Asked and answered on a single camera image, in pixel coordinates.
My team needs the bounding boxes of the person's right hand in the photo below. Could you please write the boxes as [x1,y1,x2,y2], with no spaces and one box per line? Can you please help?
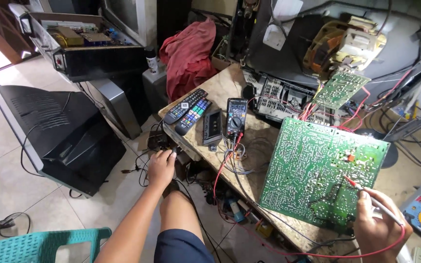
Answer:
[353,187,414,263]

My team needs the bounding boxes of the person's left hand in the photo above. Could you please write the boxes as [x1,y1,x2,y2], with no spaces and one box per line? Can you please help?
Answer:
[147,149,178,189]

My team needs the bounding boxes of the red multimeter test lead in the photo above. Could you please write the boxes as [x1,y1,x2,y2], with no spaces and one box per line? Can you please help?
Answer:
[212,132,407,259]

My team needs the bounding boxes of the black remote with coloured buttons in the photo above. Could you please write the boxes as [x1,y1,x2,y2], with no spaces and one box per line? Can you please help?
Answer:
[175,97,212,136]

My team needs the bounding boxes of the black remote with grey buttons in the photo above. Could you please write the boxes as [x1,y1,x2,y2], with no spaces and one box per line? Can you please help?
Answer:
[163,88,209,125]

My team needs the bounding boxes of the black plastic panel piece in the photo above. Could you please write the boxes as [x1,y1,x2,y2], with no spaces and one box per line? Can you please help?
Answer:
[202,108,223,147]

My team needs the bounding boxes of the person's bare leg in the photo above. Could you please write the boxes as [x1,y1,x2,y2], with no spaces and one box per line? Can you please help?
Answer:
[159,190,206,242]

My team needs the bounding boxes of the silver speaker box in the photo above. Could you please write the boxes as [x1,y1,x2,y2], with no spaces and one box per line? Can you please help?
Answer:
[86,78,143,140]

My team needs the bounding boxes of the black digital multimeter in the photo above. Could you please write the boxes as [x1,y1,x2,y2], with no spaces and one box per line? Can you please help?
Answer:
[226,97,249,137]

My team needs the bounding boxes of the white spray can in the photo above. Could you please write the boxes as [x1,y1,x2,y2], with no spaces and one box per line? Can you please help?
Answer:
[145,46,159,75]

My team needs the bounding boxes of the person's dark blue shorts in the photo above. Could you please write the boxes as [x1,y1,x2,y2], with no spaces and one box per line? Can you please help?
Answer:
[154,228,217,263]

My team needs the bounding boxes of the red cloth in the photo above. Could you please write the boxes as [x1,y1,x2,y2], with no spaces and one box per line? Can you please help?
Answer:
[159,19,218,103]

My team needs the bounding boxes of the black television set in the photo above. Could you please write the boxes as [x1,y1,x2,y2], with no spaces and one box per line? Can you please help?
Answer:
[0,82,127,198]

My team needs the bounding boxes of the cardboard box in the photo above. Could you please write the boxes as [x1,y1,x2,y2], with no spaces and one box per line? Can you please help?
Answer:
[211,38,233,71]

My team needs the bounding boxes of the open amplifier chassis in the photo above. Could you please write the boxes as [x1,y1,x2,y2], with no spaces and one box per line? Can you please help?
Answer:
[8,3,149,83]

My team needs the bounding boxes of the grey television set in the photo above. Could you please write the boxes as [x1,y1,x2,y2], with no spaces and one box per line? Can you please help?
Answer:
[101,0,158,47]

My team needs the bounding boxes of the large green circuit board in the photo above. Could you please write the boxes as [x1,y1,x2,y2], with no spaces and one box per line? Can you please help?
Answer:
[259,117,391,230]

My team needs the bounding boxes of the teal plastic chair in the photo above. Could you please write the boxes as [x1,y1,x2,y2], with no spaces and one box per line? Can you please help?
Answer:
[0,227,112,263]

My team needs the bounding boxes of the white paper sheet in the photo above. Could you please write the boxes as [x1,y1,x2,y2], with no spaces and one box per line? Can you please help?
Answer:
[262,0,304,51]

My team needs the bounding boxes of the small green circuit board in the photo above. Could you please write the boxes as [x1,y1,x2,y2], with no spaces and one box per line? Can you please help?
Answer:
[312,71,372,110]

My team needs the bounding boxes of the copper deflection yoke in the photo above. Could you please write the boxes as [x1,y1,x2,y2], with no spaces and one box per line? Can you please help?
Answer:
[303,16,387,79]

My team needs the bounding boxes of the black round stand base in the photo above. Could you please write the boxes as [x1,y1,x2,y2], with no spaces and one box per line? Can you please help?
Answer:
[353,128,399,169]

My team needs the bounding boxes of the grey television picture tube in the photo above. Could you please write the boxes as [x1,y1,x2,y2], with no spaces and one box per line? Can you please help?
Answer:
[245,0,421,104]

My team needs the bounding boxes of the coil of grey wire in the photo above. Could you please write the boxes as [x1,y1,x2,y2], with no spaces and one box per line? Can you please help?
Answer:
[223,141,257,176]

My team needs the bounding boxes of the grey plastic television chassis frame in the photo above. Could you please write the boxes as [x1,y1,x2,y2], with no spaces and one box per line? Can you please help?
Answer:
[243,69,337,126]

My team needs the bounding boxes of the black floor cable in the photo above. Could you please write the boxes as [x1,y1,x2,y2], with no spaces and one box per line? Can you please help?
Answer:
[0,213,32,239]

